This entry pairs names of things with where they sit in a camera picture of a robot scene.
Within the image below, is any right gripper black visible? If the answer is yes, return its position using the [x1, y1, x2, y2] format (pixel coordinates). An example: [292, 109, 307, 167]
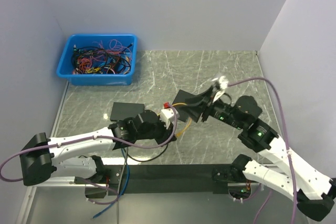
[178, 84, 244, 129]

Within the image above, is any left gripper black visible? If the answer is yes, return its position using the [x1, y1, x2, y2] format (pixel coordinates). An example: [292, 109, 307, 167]
[136, 115, 177, 147]

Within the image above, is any black network switch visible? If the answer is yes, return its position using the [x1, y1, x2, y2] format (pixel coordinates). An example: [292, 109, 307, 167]
[173, 89, 197, 122]
[110, 102, 145, 121]

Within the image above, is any orange ethernet cable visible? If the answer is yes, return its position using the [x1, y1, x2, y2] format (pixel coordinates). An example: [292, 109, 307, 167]
[157, 102, 193, 138]

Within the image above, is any black ethernet cable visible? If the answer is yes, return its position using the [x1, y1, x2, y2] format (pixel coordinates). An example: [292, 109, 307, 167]
[124, 144, 169, 162]

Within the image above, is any blue ethernet cable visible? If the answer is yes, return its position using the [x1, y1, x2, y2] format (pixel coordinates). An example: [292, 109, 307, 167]
[91, 147, 131, 219]

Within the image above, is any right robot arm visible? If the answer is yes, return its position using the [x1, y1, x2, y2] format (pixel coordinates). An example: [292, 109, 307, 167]
[183, 87, 335, 221]

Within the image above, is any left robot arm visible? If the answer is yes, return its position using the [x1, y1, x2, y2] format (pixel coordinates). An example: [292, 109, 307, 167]
[19, 109, 179, 186]

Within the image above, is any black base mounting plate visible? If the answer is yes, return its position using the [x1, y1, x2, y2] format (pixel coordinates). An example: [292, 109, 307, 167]
[75, 164, 263, 196]

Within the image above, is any blue plastic bin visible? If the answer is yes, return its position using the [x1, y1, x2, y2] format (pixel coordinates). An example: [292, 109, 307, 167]
[57, 34, 137, 86]

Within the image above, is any aluminium rail frame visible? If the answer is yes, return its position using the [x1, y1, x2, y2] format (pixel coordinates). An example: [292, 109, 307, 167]
[27, 50, 310, 223]

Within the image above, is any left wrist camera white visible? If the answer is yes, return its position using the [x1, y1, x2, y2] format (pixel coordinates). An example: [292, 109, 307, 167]
[159, 102, 180, 130]

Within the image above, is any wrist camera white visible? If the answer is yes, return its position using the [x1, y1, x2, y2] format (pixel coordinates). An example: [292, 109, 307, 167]
[159, 102, 180, 130]
[212, 75, 228, 103]

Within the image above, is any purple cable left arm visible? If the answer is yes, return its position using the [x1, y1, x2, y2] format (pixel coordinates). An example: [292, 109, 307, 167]
[0, 104, 179, 206]

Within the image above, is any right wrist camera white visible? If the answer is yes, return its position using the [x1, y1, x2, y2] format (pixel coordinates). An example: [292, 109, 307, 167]
[212, 75, 228, 103]

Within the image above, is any tangled coloured cables bundle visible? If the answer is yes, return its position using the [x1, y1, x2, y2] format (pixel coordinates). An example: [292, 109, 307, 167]
[70, 38, 134, 76]

